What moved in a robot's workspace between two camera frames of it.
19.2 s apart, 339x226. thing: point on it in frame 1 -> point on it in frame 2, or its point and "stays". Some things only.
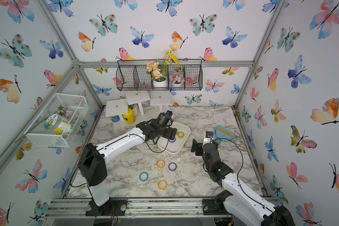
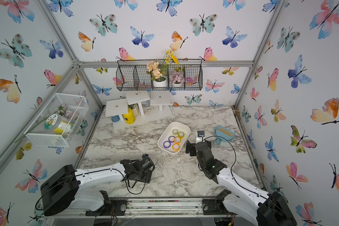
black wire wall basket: x=159 y=75 stays
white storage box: x=176 y=147 stays
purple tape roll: x=172 y=166 -> x=166 y=144
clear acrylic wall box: x=60 y=121 stays
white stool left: x=117 y=107 stays
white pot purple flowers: x=177 y=78 stays
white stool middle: x=137 y=96 stays
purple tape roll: x=172 y=141 stays
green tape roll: x=181 y=135 stays
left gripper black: x=171 y=133 -> x=148 y=177
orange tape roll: x=162 y=185 -> x=175 y=149
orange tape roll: x=161 y=164 -> x=180 y=141
